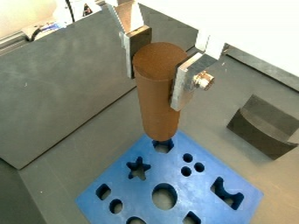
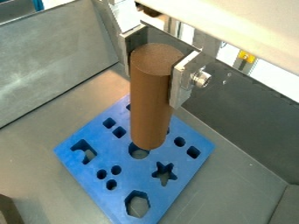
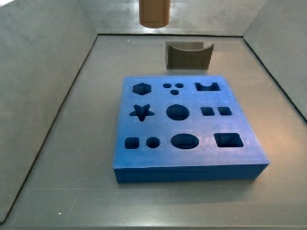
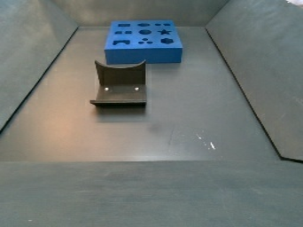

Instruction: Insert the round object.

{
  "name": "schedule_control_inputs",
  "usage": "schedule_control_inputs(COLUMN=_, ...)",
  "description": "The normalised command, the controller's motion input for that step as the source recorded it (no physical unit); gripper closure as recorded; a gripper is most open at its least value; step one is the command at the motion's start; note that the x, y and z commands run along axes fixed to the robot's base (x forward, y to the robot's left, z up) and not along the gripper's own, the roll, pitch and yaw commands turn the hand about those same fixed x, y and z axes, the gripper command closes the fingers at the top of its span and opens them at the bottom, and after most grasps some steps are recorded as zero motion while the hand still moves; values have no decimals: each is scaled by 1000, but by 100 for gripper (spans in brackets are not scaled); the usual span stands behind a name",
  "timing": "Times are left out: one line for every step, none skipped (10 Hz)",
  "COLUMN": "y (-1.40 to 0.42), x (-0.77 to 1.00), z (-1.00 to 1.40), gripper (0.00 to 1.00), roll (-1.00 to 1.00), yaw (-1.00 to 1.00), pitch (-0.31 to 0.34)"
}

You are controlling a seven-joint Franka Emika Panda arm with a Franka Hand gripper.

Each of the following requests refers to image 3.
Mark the brown round cylinder peg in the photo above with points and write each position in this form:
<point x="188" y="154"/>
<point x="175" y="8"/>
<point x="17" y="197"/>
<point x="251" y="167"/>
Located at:
<point x="153" y="13"/>

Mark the dark grey curved holder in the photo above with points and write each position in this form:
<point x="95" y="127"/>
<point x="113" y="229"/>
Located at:
<point x="188" y="55"/>

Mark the blue shape sorter block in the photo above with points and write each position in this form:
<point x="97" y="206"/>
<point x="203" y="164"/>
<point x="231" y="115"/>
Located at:
<point x="183" y="132"/>

